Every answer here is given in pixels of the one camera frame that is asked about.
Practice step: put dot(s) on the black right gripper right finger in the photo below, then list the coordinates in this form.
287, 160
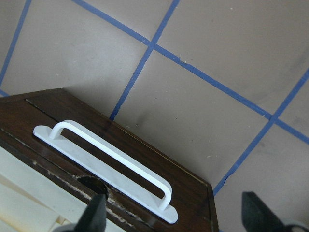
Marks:
257, 217

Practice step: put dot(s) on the dark wooden drawer cabinet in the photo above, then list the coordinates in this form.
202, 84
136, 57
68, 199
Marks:
83, 152

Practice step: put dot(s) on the cream plastic tray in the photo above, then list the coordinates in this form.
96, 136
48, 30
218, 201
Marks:
30, 202

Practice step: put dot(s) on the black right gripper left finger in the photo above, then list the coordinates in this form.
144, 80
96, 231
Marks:
94, 216

